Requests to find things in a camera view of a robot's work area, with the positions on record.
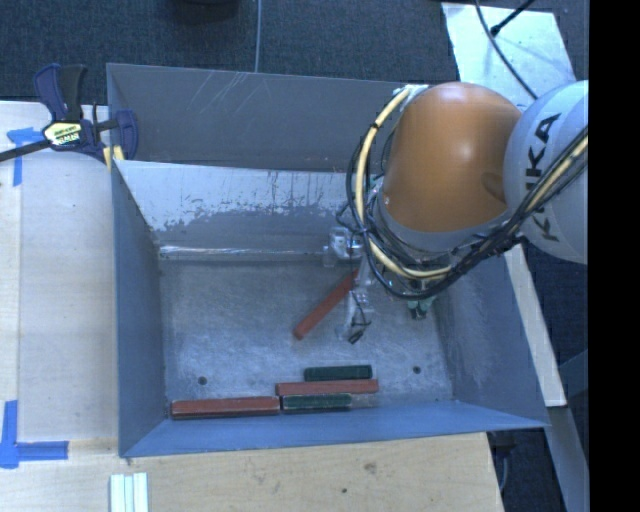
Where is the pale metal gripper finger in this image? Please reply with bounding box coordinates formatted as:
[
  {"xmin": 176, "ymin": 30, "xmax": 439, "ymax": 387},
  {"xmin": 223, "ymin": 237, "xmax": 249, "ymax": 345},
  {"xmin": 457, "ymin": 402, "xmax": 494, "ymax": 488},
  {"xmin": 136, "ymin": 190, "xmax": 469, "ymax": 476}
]
[
  {"xmin": 348, "ymin": 291, "xmax": 375, "ymax": 346},
  {"xmin": 334, "ymin": 297, "xmax": 357, "ymax": 342}
]

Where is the red-brown flat block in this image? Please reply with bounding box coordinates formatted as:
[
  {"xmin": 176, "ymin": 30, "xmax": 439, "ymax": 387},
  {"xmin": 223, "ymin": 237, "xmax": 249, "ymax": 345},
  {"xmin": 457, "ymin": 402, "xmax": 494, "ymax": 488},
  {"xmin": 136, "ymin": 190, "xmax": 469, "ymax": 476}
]
[
  {"xmin": 292, "ymin": 269, "xmax": 361, "ymax": 342},
  {"xmin": 274, "ymin": 378, "xmax": 380, "ymax": 398},
  {"xmin": 169, "ymin": 395, "xmax": 282, "ymax": 420}
]

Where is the dark green flat block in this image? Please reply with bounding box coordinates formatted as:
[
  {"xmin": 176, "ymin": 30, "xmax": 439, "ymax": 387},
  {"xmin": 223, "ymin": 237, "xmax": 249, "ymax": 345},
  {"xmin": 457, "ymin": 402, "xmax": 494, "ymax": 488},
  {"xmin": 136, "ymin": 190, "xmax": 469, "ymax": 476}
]
[
  {"xmin": 281, "ymin": 392, "xmax": 354, "ymax": 414},
  {"xmin": 303, "ymin": 364, "xmax": 374, "ymax": 383}
]

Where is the grey metal bin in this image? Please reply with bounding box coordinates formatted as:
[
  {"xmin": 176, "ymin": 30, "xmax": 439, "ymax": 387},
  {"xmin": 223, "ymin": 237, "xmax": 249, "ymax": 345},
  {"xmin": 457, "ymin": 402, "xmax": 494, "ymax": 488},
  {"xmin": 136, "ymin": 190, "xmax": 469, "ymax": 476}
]
[{"xmin": 104, "ymin": 62, "xmax": 554, "ymax": 459}]

